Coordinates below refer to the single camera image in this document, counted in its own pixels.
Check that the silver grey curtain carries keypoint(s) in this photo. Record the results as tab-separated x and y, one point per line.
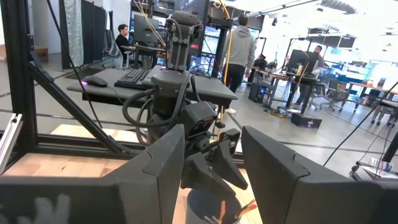
74	31

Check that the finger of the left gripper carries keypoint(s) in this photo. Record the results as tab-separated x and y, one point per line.
205	180
230	168

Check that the black computer tower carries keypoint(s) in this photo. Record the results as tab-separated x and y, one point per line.
259	93

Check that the black computer mouse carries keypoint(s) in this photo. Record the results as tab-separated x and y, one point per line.
94	81

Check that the black partition panel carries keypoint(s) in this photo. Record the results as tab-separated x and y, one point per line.
93	31

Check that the grey office chair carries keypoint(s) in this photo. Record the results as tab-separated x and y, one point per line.
332	90
112	46

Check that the black computer monitor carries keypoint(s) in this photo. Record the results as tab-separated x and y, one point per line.
146	29
300	60

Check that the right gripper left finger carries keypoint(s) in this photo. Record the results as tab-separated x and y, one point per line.
155	186

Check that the black box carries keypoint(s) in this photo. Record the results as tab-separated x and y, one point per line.
306	121

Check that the black metal post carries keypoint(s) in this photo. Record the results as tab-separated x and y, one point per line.
221	46

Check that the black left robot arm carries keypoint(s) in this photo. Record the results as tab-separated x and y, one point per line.
178	46

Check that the black keyboard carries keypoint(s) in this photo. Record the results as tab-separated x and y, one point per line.
132	79

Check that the silver aluminium bar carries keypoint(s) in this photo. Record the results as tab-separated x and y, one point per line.
11	143

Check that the person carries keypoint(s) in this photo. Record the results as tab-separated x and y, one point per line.
122	40
317	51
241	46
260	60

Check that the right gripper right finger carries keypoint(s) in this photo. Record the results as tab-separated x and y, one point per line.
295	193

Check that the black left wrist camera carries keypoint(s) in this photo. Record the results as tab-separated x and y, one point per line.
199	119

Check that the dark blue plastic cup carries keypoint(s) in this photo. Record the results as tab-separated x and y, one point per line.
199	208

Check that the black desk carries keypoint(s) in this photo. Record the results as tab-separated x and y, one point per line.
202	90

